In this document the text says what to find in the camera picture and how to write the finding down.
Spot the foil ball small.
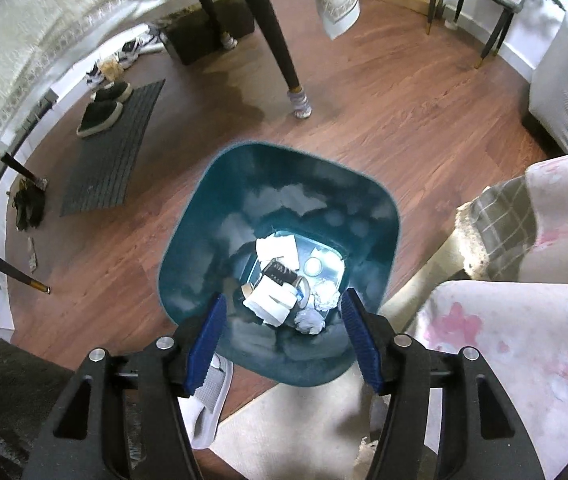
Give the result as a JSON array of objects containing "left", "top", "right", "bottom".
[{"left": 312, "top": 281, "right": 340, "bottom": 312}]

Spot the foil ball large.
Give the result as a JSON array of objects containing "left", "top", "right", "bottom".
[{"left": 294, "top": 309, "right": 325, "bottom": 336}]

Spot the white SanDisk cardboard box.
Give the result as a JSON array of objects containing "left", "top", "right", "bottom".
[{"left": 240, "top": 234, "right": 300, "bottom": 327}]

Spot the white round lid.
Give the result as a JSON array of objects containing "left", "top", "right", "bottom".
[{"left": 304, "top": 256, "right": 323, "bottom": 276}]

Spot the black tissue pack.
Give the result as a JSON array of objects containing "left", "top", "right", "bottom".
[{"left": 262, "top": 259, "right": 298, "bottom": 285}]

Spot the grey slipper on foot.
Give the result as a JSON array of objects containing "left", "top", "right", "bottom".
[{"left": 179, "top": 353, "right": 233, "bottom": 450}]

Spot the checked grey under cloth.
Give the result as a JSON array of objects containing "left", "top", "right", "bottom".
[{"left": 453, "top": 176, "right": 537, "bottom": 282}]

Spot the pink floral round tablecloth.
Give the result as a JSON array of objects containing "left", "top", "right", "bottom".
[{"left": 408, "top": 155, "right": 568, "bottom": 479}]

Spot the dark floor mat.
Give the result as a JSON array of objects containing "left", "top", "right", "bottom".
[{"left": 60, "top": 79, "right": 165, "bottom": 217}]

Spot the dark table leg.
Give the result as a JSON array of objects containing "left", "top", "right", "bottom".
[{"left": 245, "top": 0, "right": 312, "bottom": 119}]

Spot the dark slipper pair front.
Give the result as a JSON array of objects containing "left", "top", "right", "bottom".
[{"left": 77, "top": 101, "right": 124, "bottom": 138}]

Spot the dark slipper pair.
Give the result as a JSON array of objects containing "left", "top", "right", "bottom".
[
  {"left": 77, "top": 101, "right": 124, "bottom": 138},
  {"left": 91, "top": 81, "right": 133, "bottom": 103}
]

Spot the dark slipper pair back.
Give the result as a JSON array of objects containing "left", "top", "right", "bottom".
[{"left": 91, "top": 81, "right": 133, "bottom": 103}]

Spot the grey armchair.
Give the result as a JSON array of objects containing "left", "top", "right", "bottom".
[{"left": 520, "top": 6, "right": 568, "bottom": 156}]

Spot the grey dining chair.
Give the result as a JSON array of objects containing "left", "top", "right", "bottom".
[{"left": 426, "top": 0, "right": 526, "bottom": 68}]

